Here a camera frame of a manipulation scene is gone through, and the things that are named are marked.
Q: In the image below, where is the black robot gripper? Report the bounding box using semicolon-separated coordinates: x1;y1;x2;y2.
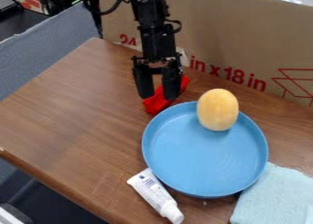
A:
133;23;183;100

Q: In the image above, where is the red rectangular block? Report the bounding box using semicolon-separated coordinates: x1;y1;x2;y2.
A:
142;73;193;116

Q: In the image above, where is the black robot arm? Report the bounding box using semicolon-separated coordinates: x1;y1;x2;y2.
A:
39;0;183;100

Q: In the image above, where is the yellow potato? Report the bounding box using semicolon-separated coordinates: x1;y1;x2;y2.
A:
197;89;239;131

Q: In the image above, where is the grey fabric panel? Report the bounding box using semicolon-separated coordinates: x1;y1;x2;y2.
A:
0;3;100;101

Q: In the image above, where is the blue round plate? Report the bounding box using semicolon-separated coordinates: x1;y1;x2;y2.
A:
142;101;269;198

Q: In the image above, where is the white cream tube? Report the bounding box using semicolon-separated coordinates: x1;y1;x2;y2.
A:
128;168;185;224

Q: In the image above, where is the light blue towel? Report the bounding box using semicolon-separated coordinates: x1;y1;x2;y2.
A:
231;163;313;224

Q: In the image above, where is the cardboard box wall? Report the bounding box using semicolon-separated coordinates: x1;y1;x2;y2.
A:
100;0;313;107

